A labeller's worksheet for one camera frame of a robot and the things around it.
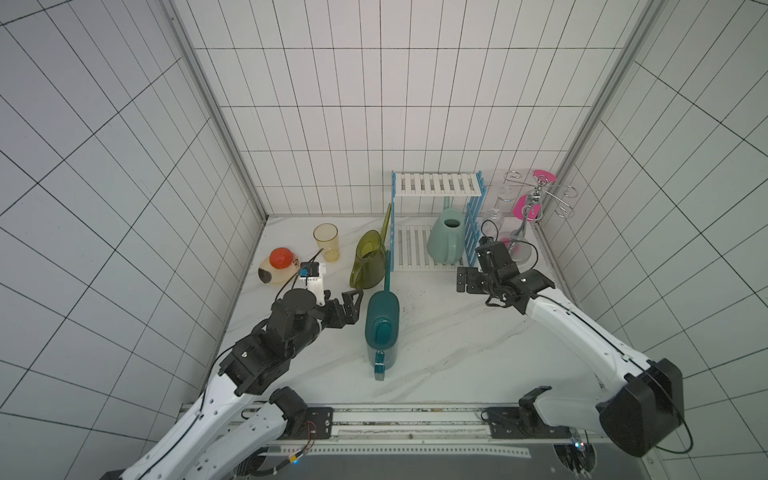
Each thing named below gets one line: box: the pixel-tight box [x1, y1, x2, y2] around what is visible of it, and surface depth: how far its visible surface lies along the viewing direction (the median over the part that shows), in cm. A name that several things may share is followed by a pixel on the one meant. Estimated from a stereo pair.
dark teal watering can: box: [365, 250, 400, 381], surface depth 75 cm
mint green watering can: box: [427, 208, 465, 264], surface depth 96 cm
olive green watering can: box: [349, 203, 393, 290], surface depth 95 cm
